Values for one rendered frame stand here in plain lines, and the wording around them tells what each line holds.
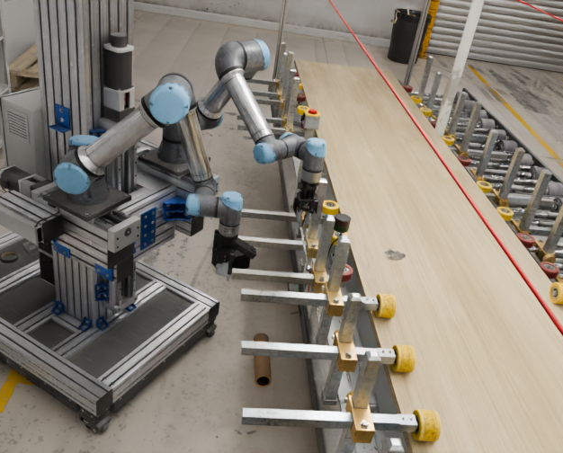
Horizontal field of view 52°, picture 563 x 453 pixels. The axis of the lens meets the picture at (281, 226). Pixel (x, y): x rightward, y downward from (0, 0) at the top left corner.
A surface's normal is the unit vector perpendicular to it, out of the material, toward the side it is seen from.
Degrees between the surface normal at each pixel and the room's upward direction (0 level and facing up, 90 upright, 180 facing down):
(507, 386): 0
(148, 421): 0
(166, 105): 85
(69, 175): 95
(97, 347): 0
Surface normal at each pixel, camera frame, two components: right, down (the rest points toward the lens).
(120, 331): 0.14, -0.85
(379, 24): -0.01, 0.51
